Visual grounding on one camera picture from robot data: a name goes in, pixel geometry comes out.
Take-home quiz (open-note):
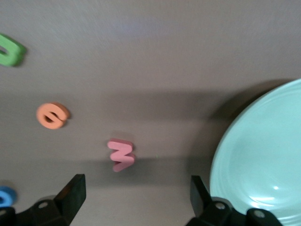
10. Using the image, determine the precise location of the blue foam letter o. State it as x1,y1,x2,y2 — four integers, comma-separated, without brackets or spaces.
0,186,18,208

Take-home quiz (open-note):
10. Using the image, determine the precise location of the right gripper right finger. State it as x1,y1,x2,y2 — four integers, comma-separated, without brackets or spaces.
185,175,283,226

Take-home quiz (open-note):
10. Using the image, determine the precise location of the pink foam letter w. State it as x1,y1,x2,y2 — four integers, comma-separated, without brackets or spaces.
107,138,136,173

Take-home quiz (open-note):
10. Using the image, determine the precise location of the brown table mat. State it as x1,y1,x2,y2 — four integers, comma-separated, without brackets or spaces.
0,0,301,226

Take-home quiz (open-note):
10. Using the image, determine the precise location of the light green plate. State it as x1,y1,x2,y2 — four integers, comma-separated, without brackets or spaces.
209,79,301,226

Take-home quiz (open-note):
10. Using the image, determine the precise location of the green foam letter n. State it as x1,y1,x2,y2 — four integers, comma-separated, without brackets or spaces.
0,33,27,67

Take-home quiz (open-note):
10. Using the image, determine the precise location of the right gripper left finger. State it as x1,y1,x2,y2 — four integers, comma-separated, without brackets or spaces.
0,174,87,226

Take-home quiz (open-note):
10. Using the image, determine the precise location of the orange foam letter e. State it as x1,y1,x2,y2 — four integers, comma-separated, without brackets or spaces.
36,101,71,130

